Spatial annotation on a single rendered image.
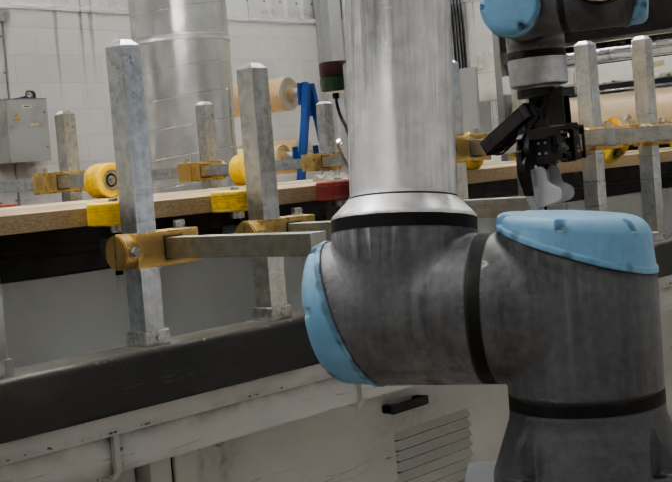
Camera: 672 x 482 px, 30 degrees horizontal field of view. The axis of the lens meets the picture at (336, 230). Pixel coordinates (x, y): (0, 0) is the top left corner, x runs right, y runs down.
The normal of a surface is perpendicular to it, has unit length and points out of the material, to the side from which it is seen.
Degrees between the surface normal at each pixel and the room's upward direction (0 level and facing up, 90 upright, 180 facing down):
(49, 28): 90
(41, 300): 90
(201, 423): 90
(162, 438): 90
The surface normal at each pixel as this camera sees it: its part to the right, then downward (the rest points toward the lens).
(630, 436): 0.25, -0.31
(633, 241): 0.57, -0.08
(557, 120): -0.67, 0.09
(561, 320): -0.36, 0.07
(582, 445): -0.28, -0.27
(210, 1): 0.73, -0.02
